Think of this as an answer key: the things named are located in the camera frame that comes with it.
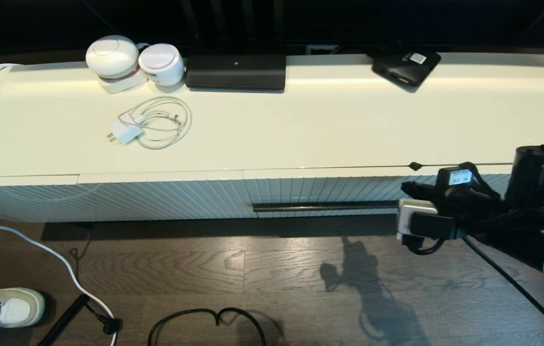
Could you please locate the white fluted drawer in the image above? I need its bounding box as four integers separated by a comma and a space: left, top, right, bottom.
244, 163, 518, 219

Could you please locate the white tv cabinet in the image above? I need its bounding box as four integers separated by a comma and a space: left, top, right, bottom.
0, 52, 544, 224

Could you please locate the black set-top box with label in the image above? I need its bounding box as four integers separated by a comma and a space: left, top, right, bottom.
371, 50, 442, 88

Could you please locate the black flat rectangular box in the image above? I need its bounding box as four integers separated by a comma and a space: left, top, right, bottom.
185, 54, 287, 90

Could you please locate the white fluted cabinet front panel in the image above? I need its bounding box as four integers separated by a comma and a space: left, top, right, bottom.
78, 171, 255, 222

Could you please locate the small white round device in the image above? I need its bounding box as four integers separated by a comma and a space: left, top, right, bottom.
138, 43, 185, 87

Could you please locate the white charger plug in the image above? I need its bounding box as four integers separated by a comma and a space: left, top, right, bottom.
106, 119, 143, 145

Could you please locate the white flat base box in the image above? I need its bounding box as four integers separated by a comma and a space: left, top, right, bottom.
99, 70, 148, 94

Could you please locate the large white round device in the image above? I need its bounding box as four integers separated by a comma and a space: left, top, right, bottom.
85, 35, 139, 79

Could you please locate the white shoe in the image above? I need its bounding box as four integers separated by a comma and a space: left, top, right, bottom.
0, 287, 46, 329

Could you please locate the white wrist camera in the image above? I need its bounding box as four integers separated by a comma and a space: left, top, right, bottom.
396, 198, 460, 242

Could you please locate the thin black camera cable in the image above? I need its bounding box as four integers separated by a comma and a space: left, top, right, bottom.
404, 235, 544, 346

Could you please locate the black looped cable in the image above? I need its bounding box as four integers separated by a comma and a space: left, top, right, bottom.
148, 308, 266, 346

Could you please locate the white coiled charging cable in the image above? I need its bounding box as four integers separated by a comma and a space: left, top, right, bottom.
118, 96, 193, 150

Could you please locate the thin black cable with plug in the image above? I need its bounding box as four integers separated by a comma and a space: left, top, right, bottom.
69, 247, 122, 336

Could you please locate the black coiled cable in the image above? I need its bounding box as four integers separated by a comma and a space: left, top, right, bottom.
38, 295, 89, 346

